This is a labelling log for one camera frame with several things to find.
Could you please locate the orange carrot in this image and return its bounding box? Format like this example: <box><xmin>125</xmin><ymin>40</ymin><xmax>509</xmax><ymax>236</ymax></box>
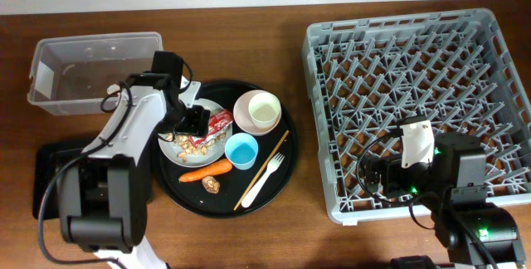
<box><xmin>178</xmin><ymin>159</ymin><xmax>233</xmax><ymax>183</ymax></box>

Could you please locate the white rice pile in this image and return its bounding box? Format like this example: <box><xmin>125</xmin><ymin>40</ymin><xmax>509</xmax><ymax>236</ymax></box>
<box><xmin>205</xmin><ymin>101</ymin><xmax>223</xmax><ymax>114</ymax></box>

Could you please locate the clear plastic bin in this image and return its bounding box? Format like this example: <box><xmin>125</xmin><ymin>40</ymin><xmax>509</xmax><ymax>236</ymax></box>
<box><xmin>27</xmin><ymin>32</ymin><xmax>163</xmax><ymax>115</ymax></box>

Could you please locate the red snack wrapper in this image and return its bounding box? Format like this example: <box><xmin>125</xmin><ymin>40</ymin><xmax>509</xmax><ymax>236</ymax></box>
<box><xmin>188</xmin><ymin>110</ymin><xmax>234</xmax><ymax>147</ymax></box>

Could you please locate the black round tray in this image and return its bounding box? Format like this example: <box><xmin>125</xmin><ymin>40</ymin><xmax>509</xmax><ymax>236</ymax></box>
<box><xmin>152</xmin><ymin>79</ymin><xmax>300</xmax><ymax>219</ymax></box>

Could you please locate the white plastic fork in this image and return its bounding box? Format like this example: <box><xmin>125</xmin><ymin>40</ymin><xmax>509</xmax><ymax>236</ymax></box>
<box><xmin>241</xmin><ymin>153</ymin><xmax>285</xmax><ymax>208</ymax></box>

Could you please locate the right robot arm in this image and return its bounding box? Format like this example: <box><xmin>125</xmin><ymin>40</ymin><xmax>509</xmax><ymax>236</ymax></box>
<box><xmin>356</xmin><ymin>132</ymin><xmax>526</xmax><ymax>268</ymax></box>

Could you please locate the pink bowl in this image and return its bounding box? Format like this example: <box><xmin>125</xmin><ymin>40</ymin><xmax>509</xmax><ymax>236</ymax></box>
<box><xmin>232</xmin><ymin>90</ymin><xmax>282</xmax><ymax>136</ymax></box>

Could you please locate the wooden chopstick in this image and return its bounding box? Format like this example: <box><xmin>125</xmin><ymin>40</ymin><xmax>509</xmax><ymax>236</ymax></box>
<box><xmin>233</xmin><ymin>130</ymin><xmax>290</xmax><ymax>211</ymax></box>

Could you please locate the brown walnut shell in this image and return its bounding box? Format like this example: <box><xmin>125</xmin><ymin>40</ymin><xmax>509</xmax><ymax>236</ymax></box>
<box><xmin>202</xmin><ymin>176</ymin><xmax>221</xmax><ymax>194</ymax></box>

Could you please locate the cream cup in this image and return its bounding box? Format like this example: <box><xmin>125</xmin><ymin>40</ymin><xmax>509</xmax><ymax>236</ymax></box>
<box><xmin>248</xmin><ymin>92</ymin><xmax>281</xmax><ymax>130</ymax></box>

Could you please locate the blue cup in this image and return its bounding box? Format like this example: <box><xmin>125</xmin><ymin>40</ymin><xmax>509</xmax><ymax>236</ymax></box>
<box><xmin>225</xmin><ymin>133</ymin><xmax>259</xmax><ymax>170</ymax></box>

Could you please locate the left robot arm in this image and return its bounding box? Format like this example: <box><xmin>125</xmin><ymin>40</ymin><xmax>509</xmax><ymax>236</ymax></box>
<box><xmin>53</xmin><ymin>72</ymin><xmax>210</xmax><ymax>268</ymax></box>

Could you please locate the white tissue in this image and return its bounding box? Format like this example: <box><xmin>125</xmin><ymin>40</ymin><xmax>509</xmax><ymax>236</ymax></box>
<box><xmin>107</xmin><ymin>84</ymin><xmax>121</xmax><ymax>95</ymax></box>

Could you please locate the grey dishwasher rack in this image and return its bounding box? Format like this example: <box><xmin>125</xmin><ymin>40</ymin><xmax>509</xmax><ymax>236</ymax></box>
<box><xmin>302</xmin><ymin>8</ymin><xmax>530</xmax><ymax>226</ymax></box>

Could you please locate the grey plate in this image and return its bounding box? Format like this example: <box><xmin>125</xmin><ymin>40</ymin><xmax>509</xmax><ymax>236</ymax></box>
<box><xmin>158</xmin><ymin>97</ymin><xmax>234</xmax><ymax>169</ymax></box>

